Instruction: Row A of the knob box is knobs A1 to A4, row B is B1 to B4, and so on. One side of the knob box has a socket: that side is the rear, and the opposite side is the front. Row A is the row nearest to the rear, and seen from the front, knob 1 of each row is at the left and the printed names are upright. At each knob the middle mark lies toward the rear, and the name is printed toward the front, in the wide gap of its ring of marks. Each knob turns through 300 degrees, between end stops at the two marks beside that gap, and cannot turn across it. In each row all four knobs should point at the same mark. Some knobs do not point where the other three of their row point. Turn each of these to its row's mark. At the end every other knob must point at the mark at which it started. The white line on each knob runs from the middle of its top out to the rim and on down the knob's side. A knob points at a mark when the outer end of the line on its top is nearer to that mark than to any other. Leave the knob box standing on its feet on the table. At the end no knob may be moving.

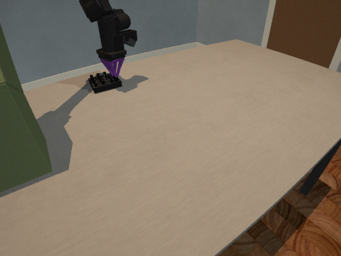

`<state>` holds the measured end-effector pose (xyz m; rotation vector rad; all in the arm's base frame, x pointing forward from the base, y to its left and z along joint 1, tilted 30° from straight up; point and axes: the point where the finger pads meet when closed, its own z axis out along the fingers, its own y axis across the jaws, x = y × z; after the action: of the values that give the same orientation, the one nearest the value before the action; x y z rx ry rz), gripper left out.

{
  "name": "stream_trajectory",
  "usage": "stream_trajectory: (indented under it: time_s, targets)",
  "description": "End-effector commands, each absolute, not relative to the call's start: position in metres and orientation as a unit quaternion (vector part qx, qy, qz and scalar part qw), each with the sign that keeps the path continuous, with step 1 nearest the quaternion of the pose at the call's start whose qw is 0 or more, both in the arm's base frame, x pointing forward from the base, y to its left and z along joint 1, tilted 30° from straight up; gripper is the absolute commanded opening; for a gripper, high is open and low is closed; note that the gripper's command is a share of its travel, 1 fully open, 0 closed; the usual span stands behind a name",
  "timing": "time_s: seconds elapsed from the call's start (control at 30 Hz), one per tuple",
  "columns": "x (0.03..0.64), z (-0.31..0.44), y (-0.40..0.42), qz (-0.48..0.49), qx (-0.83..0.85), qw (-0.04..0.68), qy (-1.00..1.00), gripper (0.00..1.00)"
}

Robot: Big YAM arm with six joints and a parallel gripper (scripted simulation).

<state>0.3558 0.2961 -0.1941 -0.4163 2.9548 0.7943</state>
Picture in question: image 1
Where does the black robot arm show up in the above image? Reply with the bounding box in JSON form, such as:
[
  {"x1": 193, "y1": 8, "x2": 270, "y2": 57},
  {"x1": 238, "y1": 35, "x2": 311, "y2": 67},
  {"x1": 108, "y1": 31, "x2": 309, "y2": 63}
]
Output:
[{"x1": 79, "y1": 0, "x2": 137, "y2": 52}]

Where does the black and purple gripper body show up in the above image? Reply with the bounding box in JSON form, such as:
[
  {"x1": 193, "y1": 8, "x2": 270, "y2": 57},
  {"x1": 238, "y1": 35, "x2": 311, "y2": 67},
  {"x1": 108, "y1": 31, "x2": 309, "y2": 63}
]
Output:
[{"x1": 96, "y1": 33, "x2": 126, "y2": 62}]

